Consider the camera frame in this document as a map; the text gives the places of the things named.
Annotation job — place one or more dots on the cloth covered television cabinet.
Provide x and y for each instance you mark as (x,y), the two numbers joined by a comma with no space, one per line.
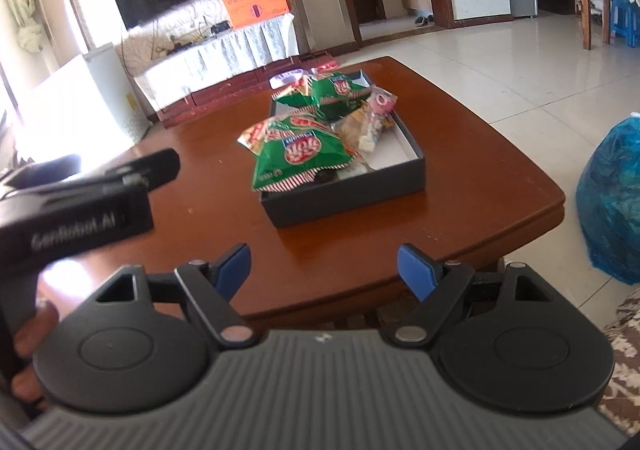
(225,64)

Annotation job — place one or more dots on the pink candy strip packet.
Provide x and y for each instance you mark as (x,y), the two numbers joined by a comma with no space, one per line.
(380,114)

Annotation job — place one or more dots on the blue plastic bag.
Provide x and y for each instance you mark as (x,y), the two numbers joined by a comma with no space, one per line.
(612,200)

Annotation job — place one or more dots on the grey cardboard box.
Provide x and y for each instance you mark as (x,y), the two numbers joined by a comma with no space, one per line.
(350,195)

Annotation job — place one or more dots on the white chest freezer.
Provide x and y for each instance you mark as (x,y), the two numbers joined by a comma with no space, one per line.
(80,99)

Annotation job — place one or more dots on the green snack bag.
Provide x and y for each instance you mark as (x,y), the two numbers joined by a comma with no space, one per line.
(295,152)
(335,92)

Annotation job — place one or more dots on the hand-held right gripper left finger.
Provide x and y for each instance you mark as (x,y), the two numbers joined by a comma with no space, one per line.
(231,270)

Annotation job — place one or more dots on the purple white detergent bottle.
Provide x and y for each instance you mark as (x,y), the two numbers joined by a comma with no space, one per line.
(287,78)

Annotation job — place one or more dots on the black router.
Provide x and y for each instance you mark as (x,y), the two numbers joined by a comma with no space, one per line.
(220,27)

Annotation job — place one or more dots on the tan nut packet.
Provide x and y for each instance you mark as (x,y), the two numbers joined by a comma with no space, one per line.
(352,134)

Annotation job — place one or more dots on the blue stool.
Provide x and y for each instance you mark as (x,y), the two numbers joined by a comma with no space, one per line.
(625,22)

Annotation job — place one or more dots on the person's left hand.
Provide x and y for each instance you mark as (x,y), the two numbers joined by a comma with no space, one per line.
(35,325)

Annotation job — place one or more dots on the red packet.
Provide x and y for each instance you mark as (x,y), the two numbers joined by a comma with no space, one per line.
(326,66)

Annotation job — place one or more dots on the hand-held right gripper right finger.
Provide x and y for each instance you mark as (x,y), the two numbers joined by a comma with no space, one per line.
(417,270)

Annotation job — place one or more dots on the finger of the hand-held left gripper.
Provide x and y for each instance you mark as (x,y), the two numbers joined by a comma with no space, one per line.
(150,167)

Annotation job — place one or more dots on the pair of slippers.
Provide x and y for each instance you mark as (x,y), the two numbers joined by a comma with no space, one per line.
(424,19)

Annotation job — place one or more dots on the patterned sofa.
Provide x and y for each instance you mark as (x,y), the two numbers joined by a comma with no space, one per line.
(622,365)

